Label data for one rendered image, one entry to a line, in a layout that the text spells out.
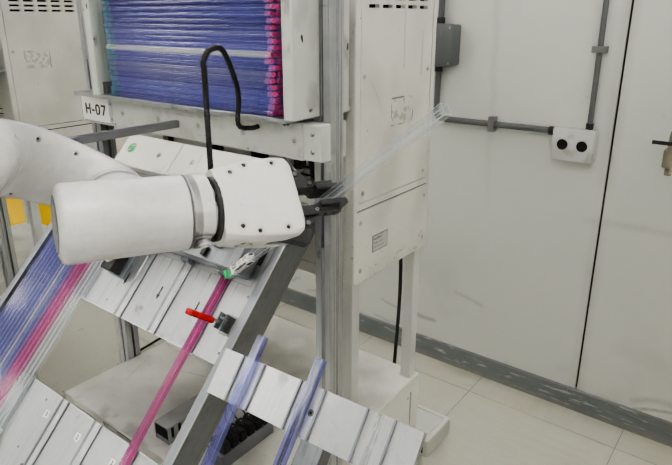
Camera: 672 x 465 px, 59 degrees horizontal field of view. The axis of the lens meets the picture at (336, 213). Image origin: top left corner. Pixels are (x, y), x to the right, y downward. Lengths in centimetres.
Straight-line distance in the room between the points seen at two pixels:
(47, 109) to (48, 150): 171
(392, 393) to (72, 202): 117
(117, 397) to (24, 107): 113
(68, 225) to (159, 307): 62
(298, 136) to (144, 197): 49
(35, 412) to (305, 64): 85
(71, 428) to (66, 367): 145
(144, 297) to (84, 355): 149
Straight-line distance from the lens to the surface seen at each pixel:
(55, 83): 242
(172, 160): 129
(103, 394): 174
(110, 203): 63
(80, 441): 125
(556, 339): 267
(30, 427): 136
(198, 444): 110
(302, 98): 104
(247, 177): 70
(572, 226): 248
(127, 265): 132
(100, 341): 276
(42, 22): 241
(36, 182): 71
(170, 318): 119
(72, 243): 63
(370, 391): 164
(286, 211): 69
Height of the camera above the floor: 156
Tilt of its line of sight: 18 degrees down
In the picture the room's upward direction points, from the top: straight up
